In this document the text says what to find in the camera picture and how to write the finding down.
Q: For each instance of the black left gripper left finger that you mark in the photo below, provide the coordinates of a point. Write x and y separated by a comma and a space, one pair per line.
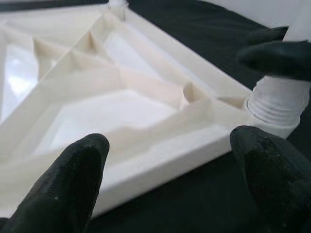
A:
63, 184

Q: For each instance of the white plastic table top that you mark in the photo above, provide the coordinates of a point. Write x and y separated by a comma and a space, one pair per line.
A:
121, 109

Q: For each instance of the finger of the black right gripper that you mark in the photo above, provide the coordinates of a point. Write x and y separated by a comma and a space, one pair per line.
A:
277, 59
267, 35

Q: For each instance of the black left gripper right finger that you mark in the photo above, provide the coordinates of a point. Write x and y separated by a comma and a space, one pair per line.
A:
274, 179

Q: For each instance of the black table cloth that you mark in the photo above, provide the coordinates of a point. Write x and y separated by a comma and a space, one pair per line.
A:
194, 194

